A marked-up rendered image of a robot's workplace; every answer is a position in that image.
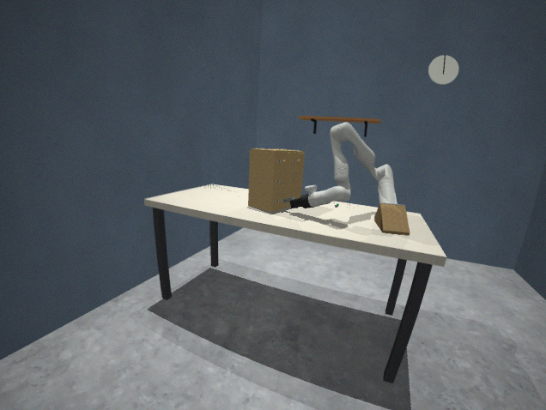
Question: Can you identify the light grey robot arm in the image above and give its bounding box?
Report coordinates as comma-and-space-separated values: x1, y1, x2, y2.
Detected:
317, 123, 397, 205

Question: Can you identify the wooden drawer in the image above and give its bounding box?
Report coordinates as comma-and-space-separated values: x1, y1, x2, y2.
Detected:
273, 172, 289, 191
289, 170, 302, 188
272, 190, 288, 211
290, 152, 304, 170
288, 188, 301, 206
275, 152, 290, 171

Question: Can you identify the small wooden chest of drawers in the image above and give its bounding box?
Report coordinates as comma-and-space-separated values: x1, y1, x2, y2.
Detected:
248, 148, 305, 212

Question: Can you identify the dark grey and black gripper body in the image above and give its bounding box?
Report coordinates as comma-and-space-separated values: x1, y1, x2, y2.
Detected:
290, 185, 320, 208

